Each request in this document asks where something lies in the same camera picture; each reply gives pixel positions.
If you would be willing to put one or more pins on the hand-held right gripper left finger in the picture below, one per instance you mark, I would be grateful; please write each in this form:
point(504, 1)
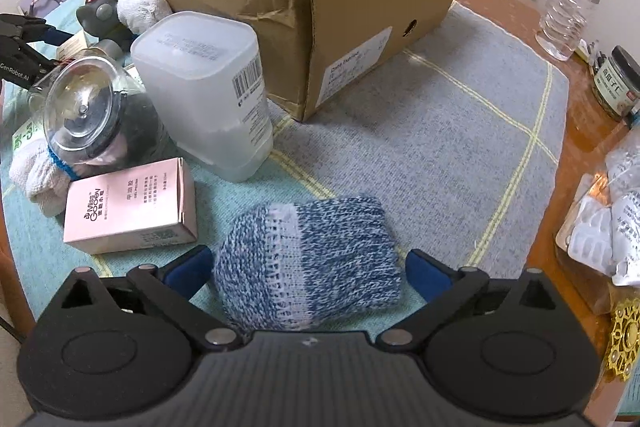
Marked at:
point(192, 269)

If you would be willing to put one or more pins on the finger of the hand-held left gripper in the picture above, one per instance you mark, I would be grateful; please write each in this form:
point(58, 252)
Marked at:
point(54, 36)
point(42, 59)

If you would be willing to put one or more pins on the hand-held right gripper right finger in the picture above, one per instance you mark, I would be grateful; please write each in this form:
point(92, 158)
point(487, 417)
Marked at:
point(424, 276)

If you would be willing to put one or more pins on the grey toy figure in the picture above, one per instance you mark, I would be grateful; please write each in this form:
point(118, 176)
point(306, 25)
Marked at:
point(100, 14)

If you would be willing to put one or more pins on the glass jar with dark contents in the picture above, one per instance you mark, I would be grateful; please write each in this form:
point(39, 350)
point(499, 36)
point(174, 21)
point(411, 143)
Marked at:
point(80, 107)

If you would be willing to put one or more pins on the white gloves blue cuff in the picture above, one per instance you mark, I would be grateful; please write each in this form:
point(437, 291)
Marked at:
point(142, 7)
point(35, 187)

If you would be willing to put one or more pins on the pink cardboard box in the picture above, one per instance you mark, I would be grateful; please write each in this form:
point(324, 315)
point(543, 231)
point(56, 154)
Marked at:
point(125, 202)

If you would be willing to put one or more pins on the blue white knit glove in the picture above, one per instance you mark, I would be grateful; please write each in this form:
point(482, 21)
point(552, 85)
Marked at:
point(310, 257)

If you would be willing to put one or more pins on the translucent plastic container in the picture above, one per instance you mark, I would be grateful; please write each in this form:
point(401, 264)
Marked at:
point(200, 97)

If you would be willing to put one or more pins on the brown cardboard box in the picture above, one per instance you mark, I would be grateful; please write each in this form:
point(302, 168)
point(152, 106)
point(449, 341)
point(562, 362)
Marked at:
point(360, 7)

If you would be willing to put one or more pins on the grey teal checked mat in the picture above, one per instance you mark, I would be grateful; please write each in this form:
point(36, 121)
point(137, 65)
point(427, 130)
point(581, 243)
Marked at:
point(450, 132)

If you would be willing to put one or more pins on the white pill blister pack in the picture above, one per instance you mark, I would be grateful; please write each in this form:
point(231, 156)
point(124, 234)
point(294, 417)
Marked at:
point(597, 237)

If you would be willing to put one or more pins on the gold gear ornament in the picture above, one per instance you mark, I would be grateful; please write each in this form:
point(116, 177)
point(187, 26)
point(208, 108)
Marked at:
point(625, 342)

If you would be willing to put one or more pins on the black lid jar green label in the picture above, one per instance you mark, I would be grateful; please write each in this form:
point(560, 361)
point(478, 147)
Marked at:
point(615, 92)

